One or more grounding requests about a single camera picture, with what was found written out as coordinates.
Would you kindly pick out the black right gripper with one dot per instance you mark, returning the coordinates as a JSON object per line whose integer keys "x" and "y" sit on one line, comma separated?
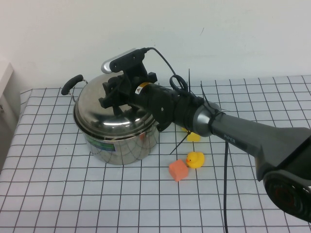
{"x": 126, "y": 91}

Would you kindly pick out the steel lid black knob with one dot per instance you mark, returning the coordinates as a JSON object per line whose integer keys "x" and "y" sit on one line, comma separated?
{"x": 92, "y": 109}

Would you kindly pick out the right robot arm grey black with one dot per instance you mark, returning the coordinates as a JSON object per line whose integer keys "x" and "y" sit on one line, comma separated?
{"x": 243, "y": 136}

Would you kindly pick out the black zip tie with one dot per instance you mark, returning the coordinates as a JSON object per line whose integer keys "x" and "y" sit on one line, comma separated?
{"x": 222, "y": 111}
{"x": 181, "y": 143}
{"x": 189, "y": 80}
{"x": 205, "y": 93}

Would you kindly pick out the orange foam block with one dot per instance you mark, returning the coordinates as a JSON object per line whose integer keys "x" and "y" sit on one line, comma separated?
{"x": 178, "y": 171}

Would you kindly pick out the white black grid tablecloth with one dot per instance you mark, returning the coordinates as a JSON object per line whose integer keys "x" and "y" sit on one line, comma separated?
{"x": 73, "y": 194}

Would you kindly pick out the yellow rubber duck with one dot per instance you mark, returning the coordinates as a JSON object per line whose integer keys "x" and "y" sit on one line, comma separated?
{"x": 195, "y": 160}

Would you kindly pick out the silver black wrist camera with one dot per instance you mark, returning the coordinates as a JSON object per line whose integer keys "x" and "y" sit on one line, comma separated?
{"x": 116, "y": 61}

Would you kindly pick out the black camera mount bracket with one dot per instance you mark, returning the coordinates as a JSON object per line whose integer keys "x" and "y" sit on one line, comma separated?
{"x": 137, "y": 70}

